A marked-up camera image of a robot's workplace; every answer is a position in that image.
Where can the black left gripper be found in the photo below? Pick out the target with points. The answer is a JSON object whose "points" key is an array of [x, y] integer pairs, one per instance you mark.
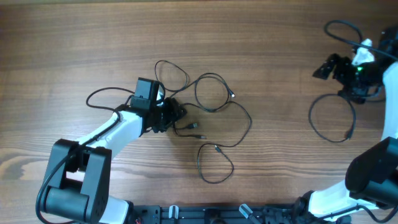
{"points": [[175, 112]]}

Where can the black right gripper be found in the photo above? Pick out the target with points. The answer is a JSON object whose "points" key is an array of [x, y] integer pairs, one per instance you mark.
{"points": [[345, 65]]}

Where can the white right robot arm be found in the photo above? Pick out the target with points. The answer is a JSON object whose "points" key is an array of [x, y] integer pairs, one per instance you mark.
{"points": [[370, 184]]}

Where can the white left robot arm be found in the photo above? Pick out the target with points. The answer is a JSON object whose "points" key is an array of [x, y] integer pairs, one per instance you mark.
{"points": [[76, 181]]}

